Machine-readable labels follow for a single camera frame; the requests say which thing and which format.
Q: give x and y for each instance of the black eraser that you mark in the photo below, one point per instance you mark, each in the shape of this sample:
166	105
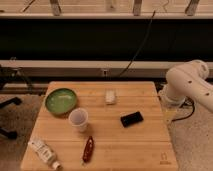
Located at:
131	119

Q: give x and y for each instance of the white plastic cup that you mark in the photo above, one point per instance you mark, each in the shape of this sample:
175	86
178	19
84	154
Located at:
78	118

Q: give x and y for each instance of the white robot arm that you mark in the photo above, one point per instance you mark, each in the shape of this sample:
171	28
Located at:
188	80

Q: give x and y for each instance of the wooden board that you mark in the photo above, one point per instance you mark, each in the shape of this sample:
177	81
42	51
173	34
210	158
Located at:
143	146

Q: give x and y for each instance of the red pocket knife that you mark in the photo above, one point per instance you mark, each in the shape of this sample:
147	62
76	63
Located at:
88	150

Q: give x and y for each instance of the white sponge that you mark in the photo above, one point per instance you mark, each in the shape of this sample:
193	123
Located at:
110	97

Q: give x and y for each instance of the green bowl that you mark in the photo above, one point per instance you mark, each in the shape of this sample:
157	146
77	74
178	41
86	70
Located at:
61	101

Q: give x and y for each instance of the white plastic bottle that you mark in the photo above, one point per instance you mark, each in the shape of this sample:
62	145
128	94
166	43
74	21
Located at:
45	153

